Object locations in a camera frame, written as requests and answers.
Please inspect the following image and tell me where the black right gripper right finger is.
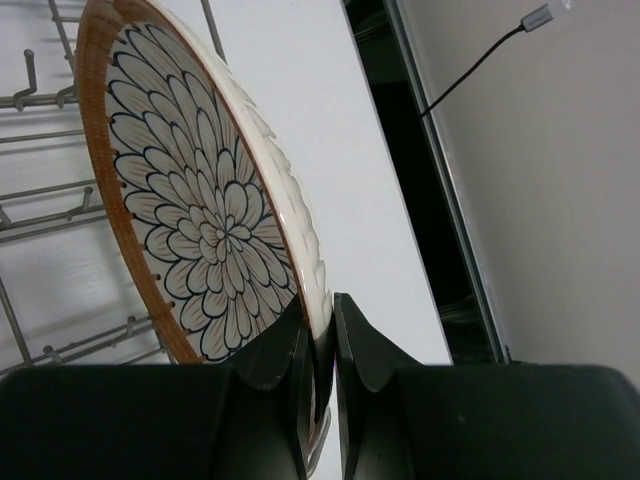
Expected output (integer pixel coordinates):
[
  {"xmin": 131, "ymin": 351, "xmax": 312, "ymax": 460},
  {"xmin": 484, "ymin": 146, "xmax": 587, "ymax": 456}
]
[{"xmin": 334, "ymin": 293, "xmax": 639, "ymax": 479}]

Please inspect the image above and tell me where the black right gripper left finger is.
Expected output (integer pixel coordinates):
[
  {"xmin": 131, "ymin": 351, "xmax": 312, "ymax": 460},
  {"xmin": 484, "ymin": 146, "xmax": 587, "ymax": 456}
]
[{"xmin": 1, "ymin": 299, "xmax": 312, "ymax": 479}]

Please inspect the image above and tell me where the large floral orange-rim plate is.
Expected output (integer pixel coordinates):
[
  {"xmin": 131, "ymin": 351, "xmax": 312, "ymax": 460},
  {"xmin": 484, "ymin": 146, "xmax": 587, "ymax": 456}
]
[{"xmin": 75, "ymin": 1, "xmax": 333, "ymax": 470}]

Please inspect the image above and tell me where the grey wire dish rack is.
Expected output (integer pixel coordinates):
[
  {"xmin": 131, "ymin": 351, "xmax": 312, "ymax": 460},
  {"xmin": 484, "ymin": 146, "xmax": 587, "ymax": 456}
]
[{"xmin": 0, "ymin": 0, "xmax": 229, "ymax": 377}]

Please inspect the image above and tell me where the aluminium frame rail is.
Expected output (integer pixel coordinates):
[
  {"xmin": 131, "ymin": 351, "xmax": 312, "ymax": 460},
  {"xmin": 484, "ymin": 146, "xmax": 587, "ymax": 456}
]
[{"xmin": 384, "ymin": 1, "xmax": 511, "ymax": 364}]

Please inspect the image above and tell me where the grey USB cable on wall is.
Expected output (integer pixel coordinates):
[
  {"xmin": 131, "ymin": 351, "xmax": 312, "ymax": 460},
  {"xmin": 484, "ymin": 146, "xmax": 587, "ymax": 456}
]
[{"xmin": 420, "ymin": 2, "xmax": 557, "ymax": 117}]

